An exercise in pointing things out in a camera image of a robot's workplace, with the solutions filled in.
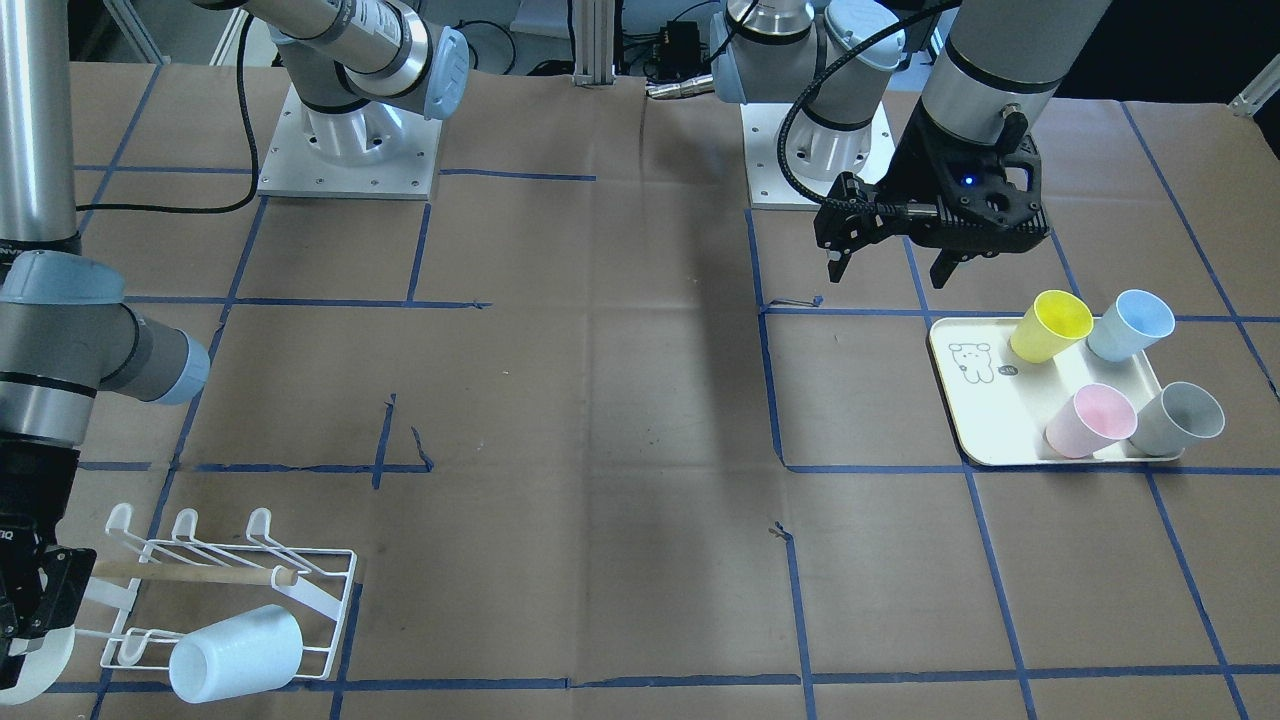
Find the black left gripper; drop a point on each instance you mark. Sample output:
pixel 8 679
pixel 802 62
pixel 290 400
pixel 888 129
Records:
pixel 922 160

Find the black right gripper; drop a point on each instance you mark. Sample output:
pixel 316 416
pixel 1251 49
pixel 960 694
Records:
pixel 30 500

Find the pale green plastic cup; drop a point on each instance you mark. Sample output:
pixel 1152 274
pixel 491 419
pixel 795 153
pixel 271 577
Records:
pixel 30 667

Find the light blue plastic cup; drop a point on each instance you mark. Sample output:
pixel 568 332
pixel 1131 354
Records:
pixel 257 651

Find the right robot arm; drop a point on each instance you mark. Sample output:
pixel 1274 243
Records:
pixel 149 213

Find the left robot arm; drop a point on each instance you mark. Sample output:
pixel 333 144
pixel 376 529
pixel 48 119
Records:
pixel 833 63

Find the yellow plastic cup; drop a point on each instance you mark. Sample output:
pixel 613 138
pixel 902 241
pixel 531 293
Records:
pixel 1055 321

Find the pink plastic cup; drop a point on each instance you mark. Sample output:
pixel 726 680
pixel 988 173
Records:
pixel 1095 417

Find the grey plastic cup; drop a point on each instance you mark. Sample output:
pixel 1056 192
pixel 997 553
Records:
pixel 1180 416

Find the cream plastic tray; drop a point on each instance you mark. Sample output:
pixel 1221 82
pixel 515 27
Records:
pixel 1000 404

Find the white wire cup rack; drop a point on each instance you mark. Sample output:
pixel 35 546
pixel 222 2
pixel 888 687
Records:
pixel 157 590

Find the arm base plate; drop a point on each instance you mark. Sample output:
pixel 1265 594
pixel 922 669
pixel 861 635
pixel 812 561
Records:
pixel 815 155
pixel 373 152

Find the aluminium frame post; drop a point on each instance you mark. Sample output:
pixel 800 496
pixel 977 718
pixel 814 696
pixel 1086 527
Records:
pixel 594 28

